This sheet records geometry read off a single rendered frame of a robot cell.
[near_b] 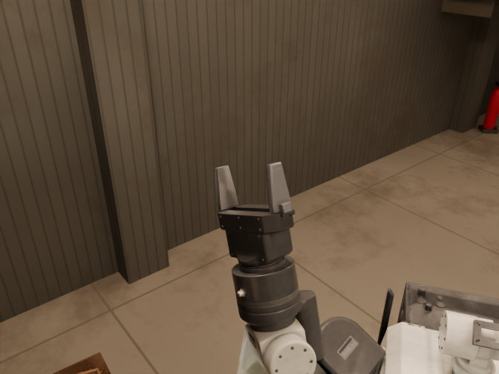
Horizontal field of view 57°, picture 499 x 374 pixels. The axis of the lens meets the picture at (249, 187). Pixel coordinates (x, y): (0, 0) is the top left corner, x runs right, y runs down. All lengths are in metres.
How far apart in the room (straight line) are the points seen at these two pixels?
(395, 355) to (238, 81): 2.58
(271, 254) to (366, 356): 0.33
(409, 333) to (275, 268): 0.36
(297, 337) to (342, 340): 0.21
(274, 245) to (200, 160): 2.64
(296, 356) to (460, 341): 0.27
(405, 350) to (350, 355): 0.10
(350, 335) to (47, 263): 2.41
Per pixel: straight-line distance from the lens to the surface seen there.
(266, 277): 0.60
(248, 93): 3.29
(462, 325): 0.78
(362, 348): 0.85
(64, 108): 2.68
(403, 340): 0.89
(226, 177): 0.66
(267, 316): 0.62
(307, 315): 0.67
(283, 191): 0.58
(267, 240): 0.59
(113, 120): 2.62
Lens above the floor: 2.02
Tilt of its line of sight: 29 degrees down
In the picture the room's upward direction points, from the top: straight up
